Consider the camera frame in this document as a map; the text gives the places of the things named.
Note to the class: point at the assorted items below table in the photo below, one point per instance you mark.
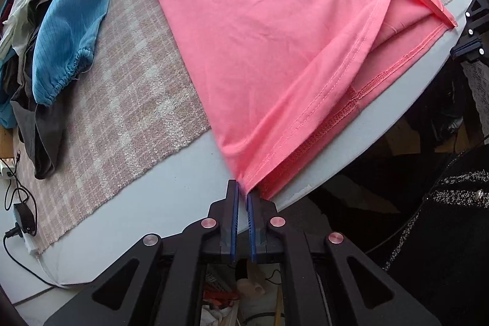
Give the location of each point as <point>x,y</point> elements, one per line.
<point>248,287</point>

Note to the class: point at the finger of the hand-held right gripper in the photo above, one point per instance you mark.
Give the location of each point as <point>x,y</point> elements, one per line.
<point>479,11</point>
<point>466,50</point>

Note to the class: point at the white charger block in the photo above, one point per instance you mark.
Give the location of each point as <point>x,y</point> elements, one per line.
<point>32,244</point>

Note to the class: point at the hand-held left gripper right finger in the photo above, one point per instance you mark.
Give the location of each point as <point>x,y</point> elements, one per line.
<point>251,230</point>

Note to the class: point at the white garment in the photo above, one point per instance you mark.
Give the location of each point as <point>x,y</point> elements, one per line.
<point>19,32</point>

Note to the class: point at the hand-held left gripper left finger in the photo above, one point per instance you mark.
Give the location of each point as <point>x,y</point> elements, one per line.
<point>233,223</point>

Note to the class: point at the pink t-shirt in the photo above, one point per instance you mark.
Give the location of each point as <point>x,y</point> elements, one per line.
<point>267,24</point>

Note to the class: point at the pile of mixed clothes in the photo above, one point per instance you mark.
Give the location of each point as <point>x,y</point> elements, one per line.
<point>65,32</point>

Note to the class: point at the person's black tweed jacket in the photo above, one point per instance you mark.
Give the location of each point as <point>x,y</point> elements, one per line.
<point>439,234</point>

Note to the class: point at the power adapter and white strip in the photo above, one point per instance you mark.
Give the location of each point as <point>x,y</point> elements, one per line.
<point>19,192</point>

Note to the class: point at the pink plaid mat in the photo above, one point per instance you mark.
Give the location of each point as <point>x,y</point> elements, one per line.
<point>126,119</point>

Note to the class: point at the black power adapter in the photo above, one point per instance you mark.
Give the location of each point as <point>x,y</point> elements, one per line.
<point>23,219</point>

